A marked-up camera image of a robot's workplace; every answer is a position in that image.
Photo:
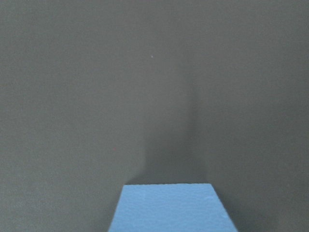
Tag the light blue foam block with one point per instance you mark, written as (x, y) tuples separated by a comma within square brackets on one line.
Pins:
[(170, 208)]

